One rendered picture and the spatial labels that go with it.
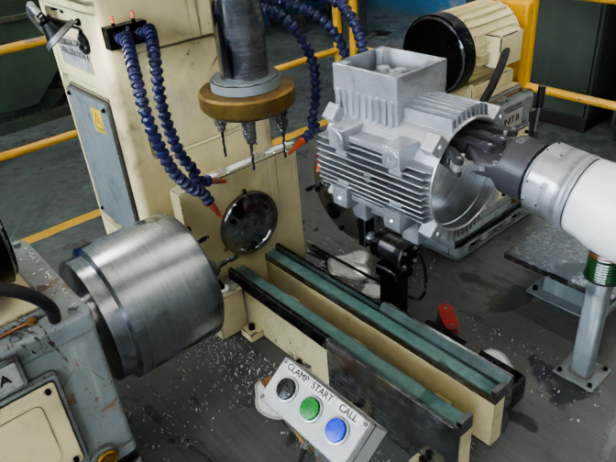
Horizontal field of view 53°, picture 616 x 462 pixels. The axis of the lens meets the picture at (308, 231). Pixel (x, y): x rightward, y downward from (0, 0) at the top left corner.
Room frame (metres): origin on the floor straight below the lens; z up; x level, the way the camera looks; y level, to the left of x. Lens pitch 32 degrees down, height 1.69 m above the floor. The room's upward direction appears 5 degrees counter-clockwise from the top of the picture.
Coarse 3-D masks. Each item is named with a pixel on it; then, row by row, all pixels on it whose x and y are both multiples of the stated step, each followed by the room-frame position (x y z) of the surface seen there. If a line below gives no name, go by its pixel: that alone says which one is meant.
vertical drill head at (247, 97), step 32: (224, 0) 1.07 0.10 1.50; (256, 0) 1.08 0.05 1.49; (224, 32) 1.07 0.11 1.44; (256, 32) 1.08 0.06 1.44; (224, 64) 1.08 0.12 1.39; (256, 64) 1.07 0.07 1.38; (224, 96) 1.06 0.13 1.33; (256, 96) 1.04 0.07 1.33; (288, 96) 1.06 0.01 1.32; (224, 128) 1.12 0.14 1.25
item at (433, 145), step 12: (336, 108) 0.82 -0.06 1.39; (492, 108) 0.76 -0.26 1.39; (336, 120) 0.81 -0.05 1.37; (432, 132) 0.69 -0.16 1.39; (432, 144) 0.68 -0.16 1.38; (444, 144) 0.68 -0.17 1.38; (432, 156) 0.68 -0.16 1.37; (492, 204) 0.75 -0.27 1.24; (420, 228) 0.68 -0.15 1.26; (432, 228) 0.68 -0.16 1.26; (432, 240) 0.68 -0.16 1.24
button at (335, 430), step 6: (330, 420) 0.54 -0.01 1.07; (336, 420) 0.53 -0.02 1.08; (342, 420) 0.54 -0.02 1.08; (330, 426) 0.53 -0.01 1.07; (336, 426) 0.53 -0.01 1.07; (342, 426) 0.52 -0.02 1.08; (324, 432) 0.53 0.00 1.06; (330, 432) 0.52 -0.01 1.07; (336, 432) 0.52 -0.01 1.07; (342, 432) 0.52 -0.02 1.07; (330, 438) 0.52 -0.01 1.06; (336, 438) 0.51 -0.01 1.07; (342, 438) 0.51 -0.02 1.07
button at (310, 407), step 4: (304, 400) 0.58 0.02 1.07; (308, 400) 0.57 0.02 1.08; (312, 400) 0.57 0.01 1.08; (316, 400) 0.57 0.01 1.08; (304, 404) 0.57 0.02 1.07; (308, 404) 0.57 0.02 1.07; (312, 404) 0.57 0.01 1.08; (316, 404) 0.56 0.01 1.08; (300, 408) 0.57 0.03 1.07; (304, 408) 0.57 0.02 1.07; (308, 408) 0.56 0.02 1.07; (312, 408) 0.56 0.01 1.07; (316, 408) 0.56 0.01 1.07; (300, 412) 0.56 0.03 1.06; (304, 412) 0.56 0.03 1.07; (308, 412) 0.56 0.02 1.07; (312, 412) 0.56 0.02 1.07; (316, 412) 0.55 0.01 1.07; (304, 416) 0.56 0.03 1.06; (308, 416) 0.55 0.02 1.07; (312, 416) 0.55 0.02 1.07; (316, 416) 0.55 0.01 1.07; (308, 420) 0.55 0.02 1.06
